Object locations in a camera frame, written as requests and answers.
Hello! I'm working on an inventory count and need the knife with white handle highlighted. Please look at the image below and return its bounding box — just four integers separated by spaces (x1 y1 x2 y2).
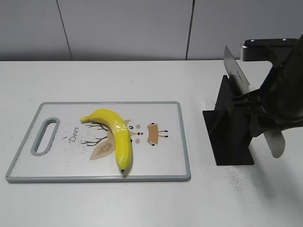
223 46 285 158

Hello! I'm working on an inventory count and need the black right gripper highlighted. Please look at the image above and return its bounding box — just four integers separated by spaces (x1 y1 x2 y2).
231 38 303 138

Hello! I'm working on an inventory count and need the black knife stand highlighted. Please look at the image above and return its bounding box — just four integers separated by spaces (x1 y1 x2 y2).
203 75 254 166

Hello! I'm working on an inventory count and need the white cutting board grey rim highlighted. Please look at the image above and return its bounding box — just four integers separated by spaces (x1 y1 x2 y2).
6 101 191 183

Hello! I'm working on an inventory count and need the yellow plastic banana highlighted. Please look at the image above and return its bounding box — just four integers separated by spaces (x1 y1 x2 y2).
80 109 132 173

